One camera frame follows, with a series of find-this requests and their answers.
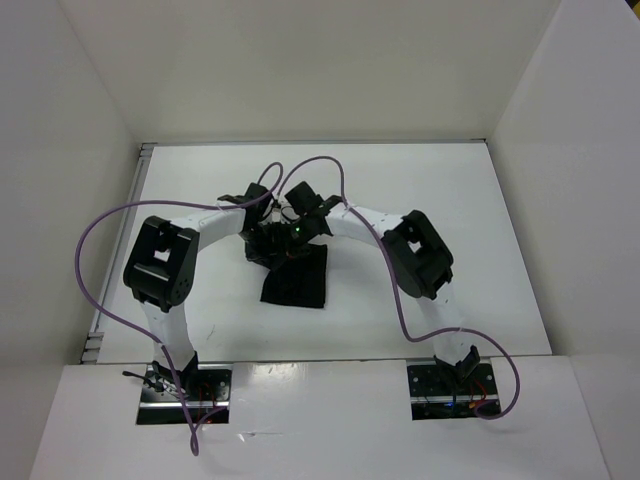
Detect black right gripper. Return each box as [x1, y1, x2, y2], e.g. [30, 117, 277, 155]
[271, 215, 316, 272]

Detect black skirt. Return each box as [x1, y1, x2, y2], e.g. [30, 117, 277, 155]
[260, 245, 328, 309]

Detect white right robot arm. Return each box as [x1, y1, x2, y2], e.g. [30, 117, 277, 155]
[284, 193, 480, 393]

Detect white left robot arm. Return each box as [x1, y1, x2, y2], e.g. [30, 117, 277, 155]
[123, 183, 273, 400]

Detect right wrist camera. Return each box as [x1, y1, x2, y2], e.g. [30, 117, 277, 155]
[285, 181, 323, 217]

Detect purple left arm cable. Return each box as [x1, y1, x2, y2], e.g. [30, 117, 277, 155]
[74, 162, 284, 457]

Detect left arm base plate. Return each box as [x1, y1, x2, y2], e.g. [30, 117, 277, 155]
[128, 364, 233, 426]

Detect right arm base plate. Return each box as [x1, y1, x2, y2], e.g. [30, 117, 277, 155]
[406, 362, 502, 421]

